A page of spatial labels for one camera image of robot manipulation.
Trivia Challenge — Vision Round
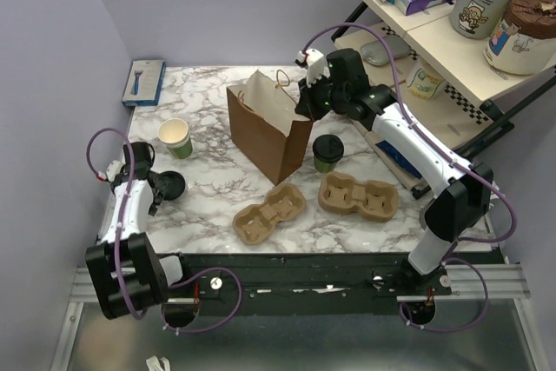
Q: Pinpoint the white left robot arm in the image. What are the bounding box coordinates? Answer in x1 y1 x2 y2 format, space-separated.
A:
85 142 193 319

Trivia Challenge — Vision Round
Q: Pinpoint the blue razor package box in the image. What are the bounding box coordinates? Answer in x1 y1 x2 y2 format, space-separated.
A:
122 59 166 107

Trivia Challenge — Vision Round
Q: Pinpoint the white plastic scrap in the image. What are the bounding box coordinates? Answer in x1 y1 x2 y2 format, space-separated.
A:
146 356 171 371

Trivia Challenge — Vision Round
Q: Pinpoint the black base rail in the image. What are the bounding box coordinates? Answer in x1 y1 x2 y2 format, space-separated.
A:
166 253 451 316

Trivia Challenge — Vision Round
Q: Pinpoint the white printed mug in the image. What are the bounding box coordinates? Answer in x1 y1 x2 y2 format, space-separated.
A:
406 57 447 100

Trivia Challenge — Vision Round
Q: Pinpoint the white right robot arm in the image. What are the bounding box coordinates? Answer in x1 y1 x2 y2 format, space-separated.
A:
295 48 493 295

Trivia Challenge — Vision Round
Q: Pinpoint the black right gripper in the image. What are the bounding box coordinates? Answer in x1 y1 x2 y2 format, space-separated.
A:
295 71 348 123

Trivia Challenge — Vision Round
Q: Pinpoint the brown cardboard cup carrier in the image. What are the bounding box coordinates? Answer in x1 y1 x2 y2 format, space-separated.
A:
232 183 307 245
318 171 399 222

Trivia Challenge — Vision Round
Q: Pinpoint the beige black folding shelf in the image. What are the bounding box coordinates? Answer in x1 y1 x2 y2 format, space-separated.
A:
328 0 556 172

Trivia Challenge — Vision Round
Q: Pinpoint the grey stone-shaped pouch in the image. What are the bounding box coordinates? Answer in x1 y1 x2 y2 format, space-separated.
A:
360 35 411 67

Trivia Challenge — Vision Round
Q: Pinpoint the brown paper bag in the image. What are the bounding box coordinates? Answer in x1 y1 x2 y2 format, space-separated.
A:
226 69 314 185

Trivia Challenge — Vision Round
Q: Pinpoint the blue snack package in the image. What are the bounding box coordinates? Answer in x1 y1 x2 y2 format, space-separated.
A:
377 141 422 179

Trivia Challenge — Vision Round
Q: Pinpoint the green paper cup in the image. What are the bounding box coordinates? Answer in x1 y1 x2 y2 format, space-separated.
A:
157 118 193 159
314 157 337 174

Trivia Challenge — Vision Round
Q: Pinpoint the black plastic cup lid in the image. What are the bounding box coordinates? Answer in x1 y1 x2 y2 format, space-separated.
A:
313 134 344 163
156 171 187 201

